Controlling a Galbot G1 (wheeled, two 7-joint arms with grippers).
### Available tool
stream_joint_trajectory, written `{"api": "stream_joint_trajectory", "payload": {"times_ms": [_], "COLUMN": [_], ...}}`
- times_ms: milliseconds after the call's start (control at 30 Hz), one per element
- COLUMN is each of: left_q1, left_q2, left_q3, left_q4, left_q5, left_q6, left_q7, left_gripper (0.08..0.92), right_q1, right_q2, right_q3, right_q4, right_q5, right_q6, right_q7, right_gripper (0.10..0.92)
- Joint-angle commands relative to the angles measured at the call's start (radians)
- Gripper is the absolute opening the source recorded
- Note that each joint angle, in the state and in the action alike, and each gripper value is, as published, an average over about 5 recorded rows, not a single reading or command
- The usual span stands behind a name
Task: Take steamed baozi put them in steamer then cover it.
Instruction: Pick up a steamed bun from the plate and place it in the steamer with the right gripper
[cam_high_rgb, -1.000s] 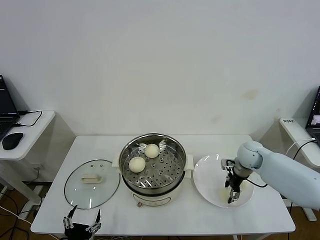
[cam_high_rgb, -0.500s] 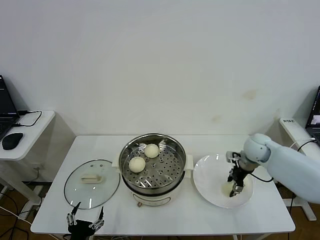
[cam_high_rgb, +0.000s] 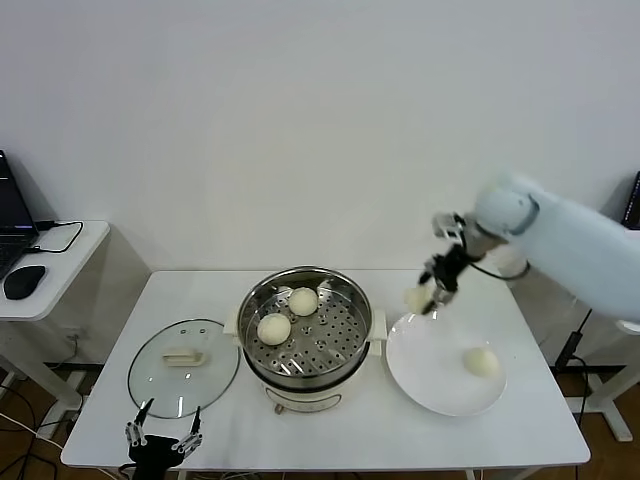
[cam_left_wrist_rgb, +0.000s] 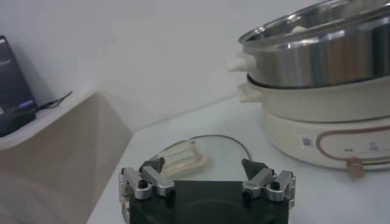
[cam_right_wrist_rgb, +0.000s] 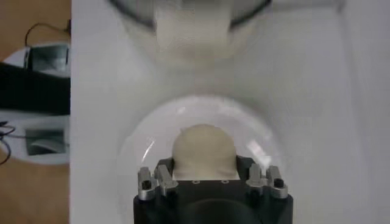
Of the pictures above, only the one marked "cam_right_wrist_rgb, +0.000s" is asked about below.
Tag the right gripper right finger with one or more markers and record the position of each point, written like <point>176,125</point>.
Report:
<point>254,178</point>

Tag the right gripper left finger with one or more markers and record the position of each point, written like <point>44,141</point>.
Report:
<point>166,179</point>

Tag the white steamed baozi bun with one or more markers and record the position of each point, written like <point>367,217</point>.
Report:
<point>204,149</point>

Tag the round white plate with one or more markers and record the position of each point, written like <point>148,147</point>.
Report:
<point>146,143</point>

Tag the cream electric cooking pot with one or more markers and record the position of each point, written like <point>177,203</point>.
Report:
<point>192,45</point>

